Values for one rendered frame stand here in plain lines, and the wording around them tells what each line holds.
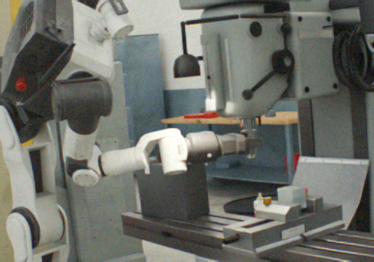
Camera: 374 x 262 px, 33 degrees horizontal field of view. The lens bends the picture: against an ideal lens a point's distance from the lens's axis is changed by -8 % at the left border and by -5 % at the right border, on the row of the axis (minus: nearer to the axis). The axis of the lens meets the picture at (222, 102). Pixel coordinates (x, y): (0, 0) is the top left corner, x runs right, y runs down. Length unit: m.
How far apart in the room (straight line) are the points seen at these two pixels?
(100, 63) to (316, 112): 0.81
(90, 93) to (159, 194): 0.69
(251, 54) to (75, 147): 0.54
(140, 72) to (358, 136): 7.24
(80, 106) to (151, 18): 8.16
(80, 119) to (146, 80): 7.57
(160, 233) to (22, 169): 0.53
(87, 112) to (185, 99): 7.54
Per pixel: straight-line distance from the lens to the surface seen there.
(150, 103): 9.28
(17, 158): 2.00
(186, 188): 2.18
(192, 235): 2.04
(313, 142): 2.26
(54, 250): 2.11
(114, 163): 1.88
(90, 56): 1.76
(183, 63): 1.73
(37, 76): 1.79
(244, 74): 1.81
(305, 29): 1.94
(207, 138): 1.85
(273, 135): 7.95
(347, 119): 2.14
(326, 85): 1.99
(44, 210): 2.04
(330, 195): 2.16
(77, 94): 1.65
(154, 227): 2.21
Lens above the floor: 1.46
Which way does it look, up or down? 3 degrees down
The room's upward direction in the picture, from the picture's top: 5 degrees counter-clockwise
